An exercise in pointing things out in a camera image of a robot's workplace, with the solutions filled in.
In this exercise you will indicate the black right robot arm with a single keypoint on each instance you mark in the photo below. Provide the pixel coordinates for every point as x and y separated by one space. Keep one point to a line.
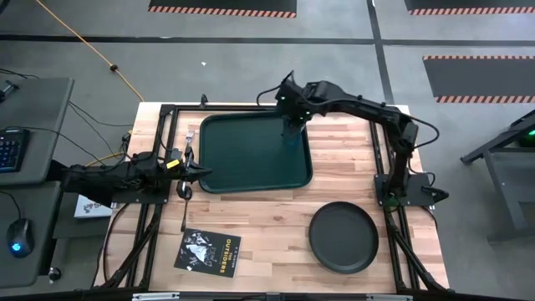
376 115

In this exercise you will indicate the black mouse blue light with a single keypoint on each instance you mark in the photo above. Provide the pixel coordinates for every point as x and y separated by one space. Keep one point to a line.
19 237

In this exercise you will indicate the black keyboard blue backlight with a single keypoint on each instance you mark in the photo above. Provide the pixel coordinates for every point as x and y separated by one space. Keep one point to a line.
11 149

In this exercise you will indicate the black knob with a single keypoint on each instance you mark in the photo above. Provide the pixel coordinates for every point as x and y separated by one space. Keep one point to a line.
54 273

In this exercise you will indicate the black metal stand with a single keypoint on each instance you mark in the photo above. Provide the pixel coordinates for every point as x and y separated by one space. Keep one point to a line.
501 167

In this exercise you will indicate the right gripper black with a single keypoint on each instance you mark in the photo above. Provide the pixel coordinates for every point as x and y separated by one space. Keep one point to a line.
294 102

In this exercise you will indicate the blue translucent faceted cup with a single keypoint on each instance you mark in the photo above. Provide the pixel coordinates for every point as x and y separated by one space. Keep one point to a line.
293 134

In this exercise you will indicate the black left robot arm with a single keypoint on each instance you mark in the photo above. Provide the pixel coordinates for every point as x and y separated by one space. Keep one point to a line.
108 177

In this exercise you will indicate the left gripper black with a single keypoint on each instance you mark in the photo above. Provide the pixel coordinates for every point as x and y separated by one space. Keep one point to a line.
187 172

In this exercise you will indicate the silver frame bracket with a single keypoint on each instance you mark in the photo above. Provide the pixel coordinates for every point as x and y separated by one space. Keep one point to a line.
389 297
155 297

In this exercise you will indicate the dark green plastic tray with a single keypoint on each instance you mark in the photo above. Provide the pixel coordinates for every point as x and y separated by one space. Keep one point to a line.
251 154

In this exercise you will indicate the white printed box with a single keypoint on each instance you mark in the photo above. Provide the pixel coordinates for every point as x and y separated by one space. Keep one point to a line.
90 207

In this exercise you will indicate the grey side desk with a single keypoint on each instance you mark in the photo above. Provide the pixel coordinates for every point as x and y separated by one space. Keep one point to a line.
33 125

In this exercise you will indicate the black mat hazard stripes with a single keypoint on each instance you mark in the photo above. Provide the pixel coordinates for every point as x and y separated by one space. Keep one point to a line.
480 79
472 4
221 5

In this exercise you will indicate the dark grey round plate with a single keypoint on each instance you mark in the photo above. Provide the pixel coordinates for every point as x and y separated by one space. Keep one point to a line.
343 238

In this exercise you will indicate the black aluminium table frame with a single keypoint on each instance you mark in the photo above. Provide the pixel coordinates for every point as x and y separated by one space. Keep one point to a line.
166 125

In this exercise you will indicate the black spoon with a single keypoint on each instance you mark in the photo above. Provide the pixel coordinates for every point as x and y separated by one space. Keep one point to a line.
184 191

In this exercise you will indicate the black paperback book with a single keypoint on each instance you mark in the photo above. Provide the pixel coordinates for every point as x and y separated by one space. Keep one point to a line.
207 253

